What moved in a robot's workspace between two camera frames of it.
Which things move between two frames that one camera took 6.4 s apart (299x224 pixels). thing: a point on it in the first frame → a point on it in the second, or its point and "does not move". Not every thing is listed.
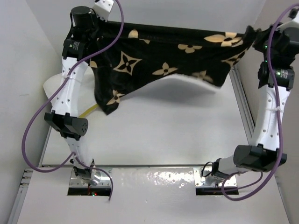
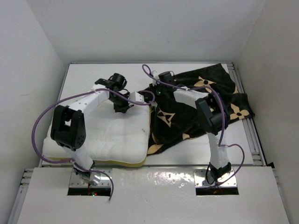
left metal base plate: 102,178 does not move
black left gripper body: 93,33 → 119,103
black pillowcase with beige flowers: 143,55 → 174,122
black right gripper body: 277,35 → 158,92
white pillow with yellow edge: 88,101 → 112,138
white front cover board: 148,196 does not move
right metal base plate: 204,178 does not move
